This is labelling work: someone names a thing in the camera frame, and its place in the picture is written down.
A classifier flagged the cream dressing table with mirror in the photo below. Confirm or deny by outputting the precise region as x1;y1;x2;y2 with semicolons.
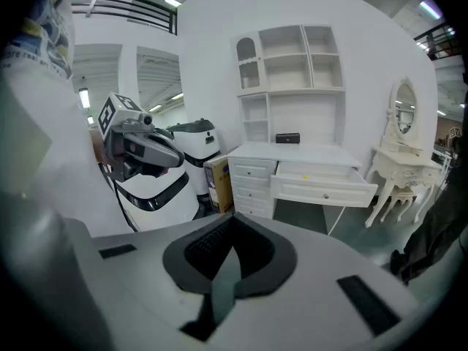
364;77;443;229

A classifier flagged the cream stool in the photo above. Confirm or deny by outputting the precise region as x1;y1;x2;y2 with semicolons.
380;190;418;223

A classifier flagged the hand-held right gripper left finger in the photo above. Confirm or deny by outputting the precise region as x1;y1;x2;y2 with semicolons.
162;212;235;295

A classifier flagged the white cable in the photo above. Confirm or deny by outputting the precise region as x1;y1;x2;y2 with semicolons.
328;205;347;236

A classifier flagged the white drawer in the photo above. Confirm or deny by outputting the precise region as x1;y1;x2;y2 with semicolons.
270;161;380;208

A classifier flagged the black metal railing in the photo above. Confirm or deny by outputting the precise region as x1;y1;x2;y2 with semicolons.
414;22;460;61
70;0;178;37

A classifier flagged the white desk with hutch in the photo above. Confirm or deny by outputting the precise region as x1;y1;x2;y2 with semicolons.
226;23;365;233

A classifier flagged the white and black robot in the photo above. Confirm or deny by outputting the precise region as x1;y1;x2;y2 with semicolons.
166;118;222;211
97;159;200;233

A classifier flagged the brown cardboard box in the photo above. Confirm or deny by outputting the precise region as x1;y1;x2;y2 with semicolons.
203;154;235;215

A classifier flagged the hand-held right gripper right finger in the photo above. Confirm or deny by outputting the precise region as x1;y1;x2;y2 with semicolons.
233;212;298;300

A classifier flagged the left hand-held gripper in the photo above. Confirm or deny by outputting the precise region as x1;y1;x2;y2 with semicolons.
97;91;186;183

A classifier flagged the person's white printed shirt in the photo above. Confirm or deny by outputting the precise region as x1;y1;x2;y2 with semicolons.
0;0;132;239

